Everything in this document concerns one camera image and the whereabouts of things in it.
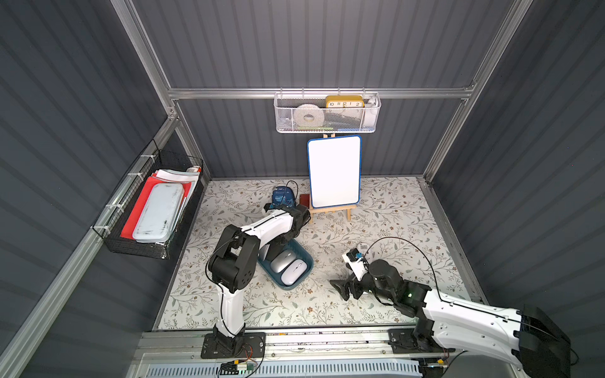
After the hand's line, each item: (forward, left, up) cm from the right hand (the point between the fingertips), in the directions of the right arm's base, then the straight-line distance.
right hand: (343, 270), depth 79 cm
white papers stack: (+24, +53, +21) cm, 61 cm away
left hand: (+15, +27, -3) cm, 32 cm away
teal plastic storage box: (+11, +15, -9) cm, 20 cm away
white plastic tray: (+7, +56, +21) cm, 60 cm away
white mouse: (+2, +17, -8) cm, 19 cm away
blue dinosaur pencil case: (+42, +25, -10) cm, 50 cm away
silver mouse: (+8, +22, -10) cm, 25 cm away
